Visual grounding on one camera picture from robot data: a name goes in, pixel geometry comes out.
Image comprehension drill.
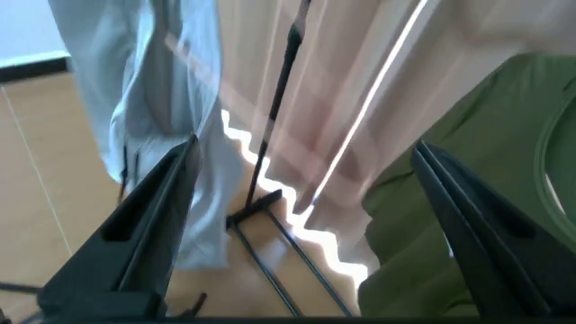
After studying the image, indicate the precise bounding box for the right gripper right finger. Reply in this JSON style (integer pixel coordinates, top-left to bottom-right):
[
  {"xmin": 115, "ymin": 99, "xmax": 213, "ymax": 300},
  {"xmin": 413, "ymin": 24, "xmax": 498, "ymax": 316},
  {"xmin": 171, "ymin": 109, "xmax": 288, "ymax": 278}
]
[{"xmin": 410, "ymin": 139, "xmax": 576, "ymax": 317}]

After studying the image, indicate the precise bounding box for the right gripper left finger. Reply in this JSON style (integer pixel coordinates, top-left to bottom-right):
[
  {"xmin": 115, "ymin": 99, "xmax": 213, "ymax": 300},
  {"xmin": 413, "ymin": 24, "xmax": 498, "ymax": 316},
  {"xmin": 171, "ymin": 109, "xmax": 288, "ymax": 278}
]
[{"xmin": 38, "ymin": 134, "xmax": 204, "ymax": 317}]

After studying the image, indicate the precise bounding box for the green long-sleeved shirt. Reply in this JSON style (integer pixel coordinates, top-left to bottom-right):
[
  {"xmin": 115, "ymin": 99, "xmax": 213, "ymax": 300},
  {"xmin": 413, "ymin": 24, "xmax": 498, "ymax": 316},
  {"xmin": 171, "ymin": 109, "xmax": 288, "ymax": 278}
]
[{"xmin": 357, "ymin": 52, "xmax": 576, "ymax": 319}]

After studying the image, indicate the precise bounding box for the pale grey garment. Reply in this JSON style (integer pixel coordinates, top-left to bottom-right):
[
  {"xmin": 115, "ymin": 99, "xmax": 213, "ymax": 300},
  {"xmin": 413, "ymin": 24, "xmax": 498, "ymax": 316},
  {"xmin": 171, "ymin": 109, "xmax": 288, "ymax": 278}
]
[{"xmin": 47, "ymin": 0, "xmax": 245, "ymax": 271}]

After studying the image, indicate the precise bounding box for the black clothes rack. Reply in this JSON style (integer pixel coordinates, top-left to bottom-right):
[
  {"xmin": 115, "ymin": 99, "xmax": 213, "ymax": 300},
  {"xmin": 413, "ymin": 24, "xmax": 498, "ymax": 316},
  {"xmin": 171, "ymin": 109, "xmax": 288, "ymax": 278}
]
[{"xmin": 224, "ymin": 0, "xmax": 355, "ymax": 318}]

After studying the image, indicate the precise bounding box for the beige curtain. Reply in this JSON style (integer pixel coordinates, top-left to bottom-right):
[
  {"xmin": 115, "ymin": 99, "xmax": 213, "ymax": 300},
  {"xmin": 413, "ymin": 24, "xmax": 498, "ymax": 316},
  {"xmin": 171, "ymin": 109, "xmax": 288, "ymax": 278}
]
[{"xmin": 215, "ymin": 0, "xmax": 576, "ymax": 262}]

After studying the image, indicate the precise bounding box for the black cable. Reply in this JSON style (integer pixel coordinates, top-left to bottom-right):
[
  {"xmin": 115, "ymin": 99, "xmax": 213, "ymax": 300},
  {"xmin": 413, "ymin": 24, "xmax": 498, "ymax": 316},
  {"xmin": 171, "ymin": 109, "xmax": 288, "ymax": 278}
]
[{"xmin": 0, "ymin": 281, "xmax": 45, "ymax": 295}]

